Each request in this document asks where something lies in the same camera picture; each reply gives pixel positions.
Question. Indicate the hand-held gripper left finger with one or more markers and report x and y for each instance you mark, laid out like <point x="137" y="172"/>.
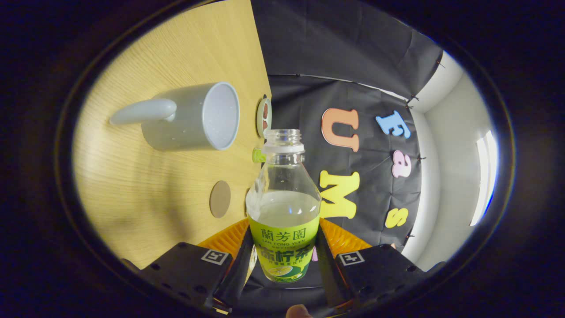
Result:
<point x="240" y="269"/>

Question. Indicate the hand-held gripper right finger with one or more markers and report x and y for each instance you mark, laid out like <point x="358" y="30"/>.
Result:
<point x="324" y="265"/>

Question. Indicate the green label juice bottle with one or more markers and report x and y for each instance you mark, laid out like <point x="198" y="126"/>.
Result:
<point x="283" y="238"/>

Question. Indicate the round brown coaster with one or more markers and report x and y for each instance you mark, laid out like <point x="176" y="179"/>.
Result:
<point x="220" y="199"/>

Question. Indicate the tall white green bottle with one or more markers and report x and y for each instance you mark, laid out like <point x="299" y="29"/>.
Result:
<point x="258" y="155"/>

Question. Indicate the wooden table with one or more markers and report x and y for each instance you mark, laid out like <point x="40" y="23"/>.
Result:
<point x="154" y="212"/>

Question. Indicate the grey round plate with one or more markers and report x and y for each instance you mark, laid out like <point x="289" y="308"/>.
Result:
<point x="260" y="117"/>

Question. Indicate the ceiling light panel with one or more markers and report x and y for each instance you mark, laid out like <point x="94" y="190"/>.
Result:
<point x="484" y="176"/>

